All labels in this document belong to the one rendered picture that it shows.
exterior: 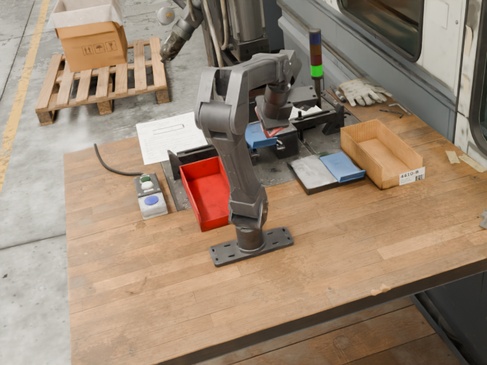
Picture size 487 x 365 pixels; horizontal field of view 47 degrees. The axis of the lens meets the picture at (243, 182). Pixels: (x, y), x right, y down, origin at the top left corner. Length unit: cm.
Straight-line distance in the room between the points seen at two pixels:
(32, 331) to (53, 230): 74
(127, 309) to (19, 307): 160
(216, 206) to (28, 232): 194
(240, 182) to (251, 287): 24
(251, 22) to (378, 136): 53
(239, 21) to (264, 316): 75
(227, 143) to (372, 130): 70
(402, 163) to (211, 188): 54
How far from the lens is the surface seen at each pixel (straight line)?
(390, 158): 164
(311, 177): 154
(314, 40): 177
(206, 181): 160
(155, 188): 157
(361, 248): 133
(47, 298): 281
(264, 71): 122
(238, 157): 114
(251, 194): 122
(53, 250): 309
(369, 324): 208
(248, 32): 149
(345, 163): 158
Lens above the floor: 177
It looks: 33 degrees down
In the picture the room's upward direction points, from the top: 8 degrees counter-clockwise
